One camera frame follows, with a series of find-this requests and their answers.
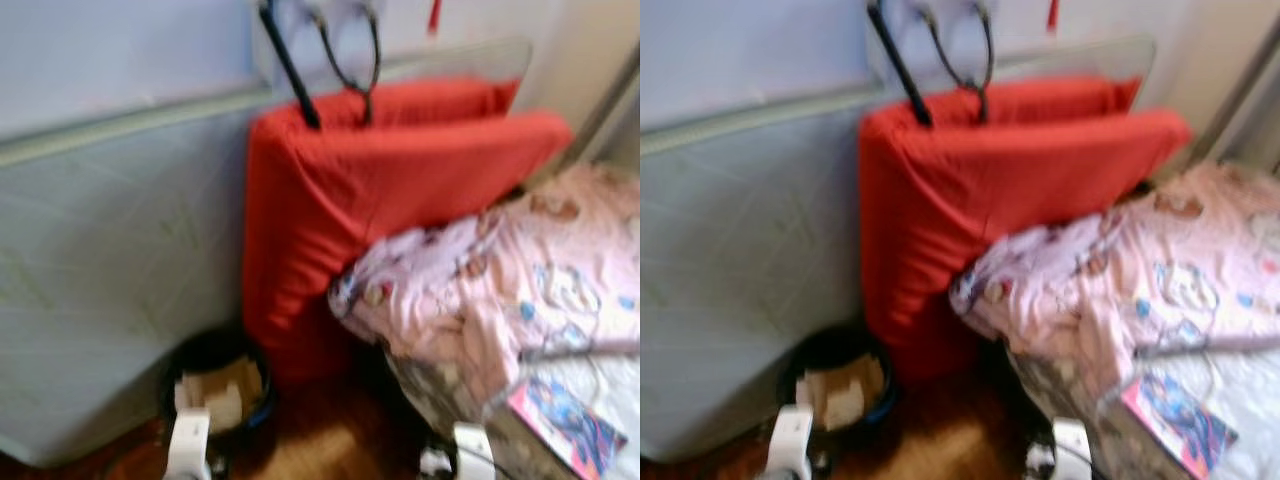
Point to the colourful comic book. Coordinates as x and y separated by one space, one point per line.
1180 425
565 425

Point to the pink cartoon bear blanket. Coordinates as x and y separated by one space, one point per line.
1120 280
500 280

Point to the grey floral bed sheet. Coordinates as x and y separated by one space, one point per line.
610 400
1250 400

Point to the crumpled beige paper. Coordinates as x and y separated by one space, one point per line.
220 395
840 392

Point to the black waste bin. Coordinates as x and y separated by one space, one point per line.
835 343
215 345

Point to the large red cushion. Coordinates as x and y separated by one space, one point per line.
960 220
350 220

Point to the small red cushion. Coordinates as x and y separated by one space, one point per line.
1060 98
440 100

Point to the grey pleated curtain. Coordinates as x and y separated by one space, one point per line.
1250 110
620 120

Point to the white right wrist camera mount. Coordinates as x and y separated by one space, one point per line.
1073 450
474 452

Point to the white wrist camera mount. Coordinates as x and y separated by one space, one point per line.
1073 450
790 442
188 445
474 452

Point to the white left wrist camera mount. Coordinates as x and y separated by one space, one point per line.
790 442
188 445

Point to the grey folding bed frame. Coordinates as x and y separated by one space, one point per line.
1090 56
470 58

